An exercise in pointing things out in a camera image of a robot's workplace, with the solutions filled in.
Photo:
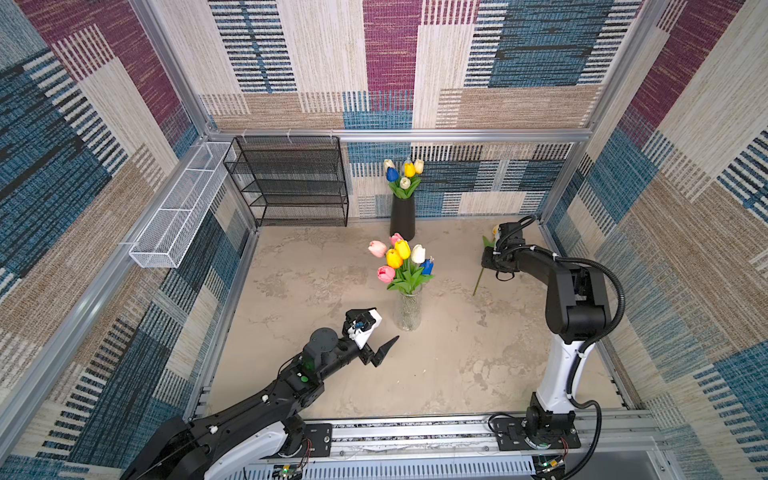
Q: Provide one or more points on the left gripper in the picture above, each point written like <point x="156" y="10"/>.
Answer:
<point x="375" y="358"/>

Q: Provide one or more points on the clear glass vase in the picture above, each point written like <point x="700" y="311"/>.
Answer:
<point x="408" y="310"/>

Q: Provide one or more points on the yellow orange tulip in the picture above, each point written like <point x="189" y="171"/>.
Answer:
<point x="393" y="259"/>

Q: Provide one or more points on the blue tulip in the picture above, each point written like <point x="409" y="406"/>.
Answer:
<point x="427" y="267"/>
<point x="392" y="175"/>

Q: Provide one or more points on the light pink tulip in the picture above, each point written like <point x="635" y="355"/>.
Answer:
<point x="378" y="248"/>

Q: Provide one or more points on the dark grey cylindrical vase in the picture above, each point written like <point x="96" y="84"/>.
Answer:
<point x="402" y="219"/>

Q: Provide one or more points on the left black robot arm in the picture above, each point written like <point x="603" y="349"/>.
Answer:
<point x="266" y="424"/>

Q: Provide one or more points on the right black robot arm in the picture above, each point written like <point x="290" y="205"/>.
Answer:
<point x="584" y="303"/>

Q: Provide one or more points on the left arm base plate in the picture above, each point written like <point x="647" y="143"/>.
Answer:
<point x="312" y="439"/>

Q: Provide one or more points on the aluminium mounting rail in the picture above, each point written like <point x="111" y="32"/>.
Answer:
<point x="620" y="445"/>

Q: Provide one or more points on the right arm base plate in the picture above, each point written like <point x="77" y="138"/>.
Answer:
<point x="517" y="433"/>

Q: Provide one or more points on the black wire shelf rack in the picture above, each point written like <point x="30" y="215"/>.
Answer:
<point x="290" y="181"/>

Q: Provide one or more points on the white wire mesh basket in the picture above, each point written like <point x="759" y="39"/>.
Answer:
<point x="165" y="240"/>

